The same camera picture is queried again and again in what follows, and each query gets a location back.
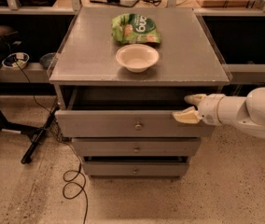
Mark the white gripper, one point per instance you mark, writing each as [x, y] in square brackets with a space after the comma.
[211, 109]

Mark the grey top drawer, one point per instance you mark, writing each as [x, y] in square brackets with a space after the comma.
[130, 112]

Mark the grey drawer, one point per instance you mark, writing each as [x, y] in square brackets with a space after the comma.
[132, 147]
[174, 167]
[130, 112]

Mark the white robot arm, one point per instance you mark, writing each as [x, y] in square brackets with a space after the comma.
[245, 113]

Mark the grey drawer cabinet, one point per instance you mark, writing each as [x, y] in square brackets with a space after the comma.
[188, 59]

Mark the grey middle drawer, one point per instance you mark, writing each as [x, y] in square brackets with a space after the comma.
[132, 147]

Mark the grey bottom drawer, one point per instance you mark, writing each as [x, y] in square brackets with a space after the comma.
[174, 167]

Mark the white paper bowl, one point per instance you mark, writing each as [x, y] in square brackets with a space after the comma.
[137, 58]

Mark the green snack bag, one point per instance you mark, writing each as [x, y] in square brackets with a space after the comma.
[130, 28]

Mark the dark bowl on shelf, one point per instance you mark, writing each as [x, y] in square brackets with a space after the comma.
[48, 59]

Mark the black stand legs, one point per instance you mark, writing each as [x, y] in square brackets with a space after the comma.
[35, 134]

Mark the white bowl with items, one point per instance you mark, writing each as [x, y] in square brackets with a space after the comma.
[16, 60]

